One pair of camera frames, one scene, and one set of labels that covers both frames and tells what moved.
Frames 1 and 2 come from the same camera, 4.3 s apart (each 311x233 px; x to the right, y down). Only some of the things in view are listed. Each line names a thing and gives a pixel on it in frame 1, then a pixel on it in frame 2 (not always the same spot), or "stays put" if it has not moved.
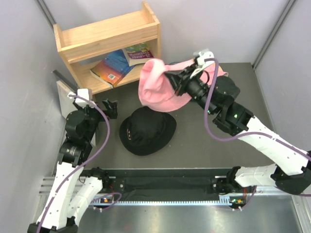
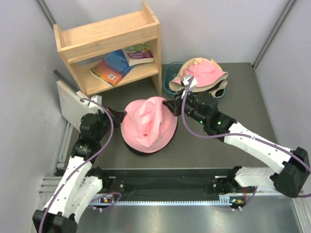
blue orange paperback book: (112, 69) stays put
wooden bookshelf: (105, 56) stays put
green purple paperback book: (137, 53) stays put
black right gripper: (181, 79) -> (174, 105)
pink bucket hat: (156, 89) -> (148, 125)
